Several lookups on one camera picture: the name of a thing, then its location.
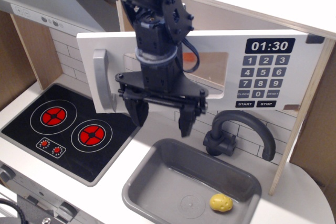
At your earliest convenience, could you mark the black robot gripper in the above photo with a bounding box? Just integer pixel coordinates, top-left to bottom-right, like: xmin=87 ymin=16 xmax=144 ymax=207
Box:
xmin=115 ymin=62 xmax=208 ymax=137

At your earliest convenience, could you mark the white toy microwave door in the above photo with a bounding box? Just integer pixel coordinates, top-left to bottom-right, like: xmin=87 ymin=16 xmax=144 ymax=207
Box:
xmin=77 ymin=30 xmax=313 ymax=113

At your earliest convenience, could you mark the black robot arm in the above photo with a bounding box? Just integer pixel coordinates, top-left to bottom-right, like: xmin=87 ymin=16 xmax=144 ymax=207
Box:
xmin=115 ymin=0 xmax=208 ymax=137

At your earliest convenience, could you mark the wooden toy microwave cabinet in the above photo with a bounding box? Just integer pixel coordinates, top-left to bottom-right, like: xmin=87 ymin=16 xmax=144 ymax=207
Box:
xmin=192 ymin=0 xmax=335 ymax=195

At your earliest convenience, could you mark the orange toy carrot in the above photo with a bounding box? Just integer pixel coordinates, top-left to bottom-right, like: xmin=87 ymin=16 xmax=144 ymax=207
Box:
xmin=183 ymin=52 xmax=197 ymax=63

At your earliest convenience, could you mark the dark grey toy faucet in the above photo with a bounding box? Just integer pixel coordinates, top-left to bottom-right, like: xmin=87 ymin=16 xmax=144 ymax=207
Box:
xmin=203 ymin=110 xmax=276 ymax=161

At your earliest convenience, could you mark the grey toy sink basin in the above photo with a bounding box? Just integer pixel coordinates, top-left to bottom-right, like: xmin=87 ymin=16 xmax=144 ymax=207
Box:
xmin=122 ymin=139 xmax=261 ymax=223

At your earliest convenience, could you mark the black toy stovetop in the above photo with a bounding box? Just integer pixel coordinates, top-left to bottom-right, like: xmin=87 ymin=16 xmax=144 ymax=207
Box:
xmin=1 ymin=84 xmax=139 ymax=187

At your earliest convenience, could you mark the yellow toy potato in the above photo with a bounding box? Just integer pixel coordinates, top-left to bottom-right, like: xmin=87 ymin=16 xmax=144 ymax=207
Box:
xmin=209 ymin=194 xmax=233 ymax=212

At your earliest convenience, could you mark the grey toy oven front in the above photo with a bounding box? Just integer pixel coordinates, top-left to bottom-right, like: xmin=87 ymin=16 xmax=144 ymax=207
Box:
xmin=1 ymin=162 xmax=100 ymax=223

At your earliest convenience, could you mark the grey toy range hood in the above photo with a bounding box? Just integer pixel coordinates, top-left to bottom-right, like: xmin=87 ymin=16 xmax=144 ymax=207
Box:
xmin=1 ymin=0 xmax=120 ymax=36

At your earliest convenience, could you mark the black cable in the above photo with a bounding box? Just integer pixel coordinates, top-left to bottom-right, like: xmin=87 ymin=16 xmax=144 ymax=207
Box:
xmin=0 ymin=199 xmax=26 ymax=224

